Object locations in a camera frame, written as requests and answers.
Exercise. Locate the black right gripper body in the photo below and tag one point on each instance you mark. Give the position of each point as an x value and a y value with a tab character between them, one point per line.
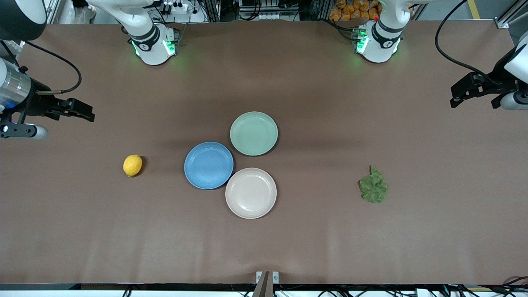
38	103

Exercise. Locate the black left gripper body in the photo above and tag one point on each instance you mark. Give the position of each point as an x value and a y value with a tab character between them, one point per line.
496	86

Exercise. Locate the yellow lemon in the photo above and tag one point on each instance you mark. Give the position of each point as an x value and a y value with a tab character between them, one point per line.
132	165

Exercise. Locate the green lettuce leaf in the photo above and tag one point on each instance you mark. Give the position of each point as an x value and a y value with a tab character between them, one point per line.
373	187

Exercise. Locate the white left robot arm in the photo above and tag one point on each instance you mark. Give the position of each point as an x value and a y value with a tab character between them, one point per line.
379	45

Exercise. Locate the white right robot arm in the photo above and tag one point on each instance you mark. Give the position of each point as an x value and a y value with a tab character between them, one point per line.
150	45

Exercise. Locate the white plastic bag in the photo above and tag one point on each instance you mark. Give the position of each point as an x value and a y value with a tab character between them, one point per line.
78	12

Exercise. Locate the bag of orange items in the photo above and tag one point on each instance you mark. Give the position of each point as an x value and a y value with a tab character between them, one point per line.
350	10

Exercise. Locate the blue plate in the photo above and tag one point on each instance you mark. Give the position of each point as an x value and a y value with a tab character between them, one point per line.
208	166

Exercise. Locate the white power strip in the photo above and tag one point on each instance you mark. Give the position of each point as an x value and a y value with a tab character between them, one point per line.
176	7

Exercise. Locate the mint green plate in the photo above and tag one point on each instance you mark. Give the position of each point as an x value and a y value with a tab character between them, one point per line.
253	133

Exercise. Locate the cream white plate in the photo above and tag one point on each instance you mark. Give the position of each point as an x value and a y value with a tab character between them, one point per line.
251	193

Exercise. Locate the aluminium frame profile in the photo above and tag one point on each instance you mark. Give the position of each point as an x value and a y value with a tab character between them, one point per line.
509	14

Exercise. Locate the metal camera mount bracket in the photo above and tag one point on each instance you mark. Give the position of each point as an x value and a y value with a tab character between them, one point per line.
267	282

